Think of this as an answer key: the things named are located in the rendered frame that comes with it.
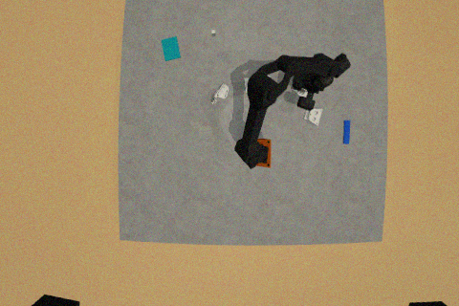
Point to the teal rectangular plate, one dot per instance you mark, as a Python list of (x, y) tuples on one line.
[(171, 48)]

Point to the blue flat rectangular plate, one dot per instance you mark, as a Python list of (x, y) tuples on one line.
[(346, 132)]

